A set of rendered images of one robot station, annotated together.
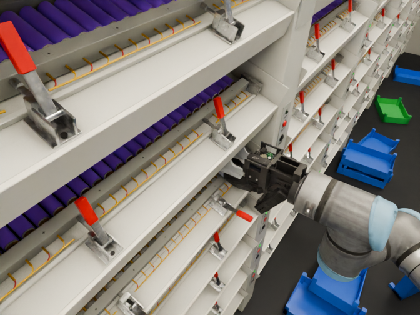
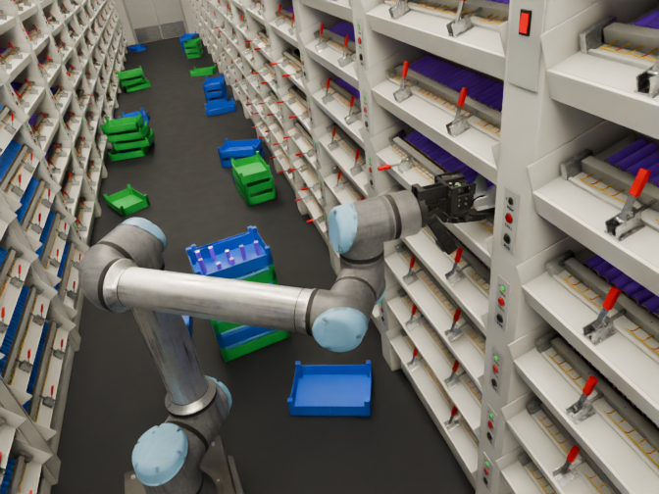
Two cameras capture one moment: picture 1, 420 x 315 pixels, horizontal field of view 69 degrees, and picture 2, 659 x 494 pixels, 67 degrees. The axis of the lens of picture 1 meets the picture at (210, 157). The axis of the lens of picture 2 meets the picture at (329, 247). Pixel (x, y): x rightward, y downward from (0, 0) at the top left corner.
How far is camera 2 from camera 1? 1.26 m
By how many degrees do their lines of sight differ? 92
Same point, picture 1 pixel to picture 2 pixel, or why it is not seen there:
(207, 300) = (442, 323)
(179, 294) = (430, 246)
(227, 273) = (462, 348)
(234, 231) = (473, 297)
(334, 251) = not seen: hidden behind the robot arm
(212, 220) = not seen: hidden behind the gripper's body
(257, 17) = (488, 39)
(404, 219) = (342, 300)
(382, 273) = not seen: outside the picture
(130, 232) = (406, 103)
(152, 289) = (410, 175)
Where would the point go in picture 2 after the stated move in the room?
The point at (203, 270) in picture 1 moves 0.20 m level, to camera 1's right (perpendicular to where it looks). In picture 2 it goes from (442, 265) to (404, 310)
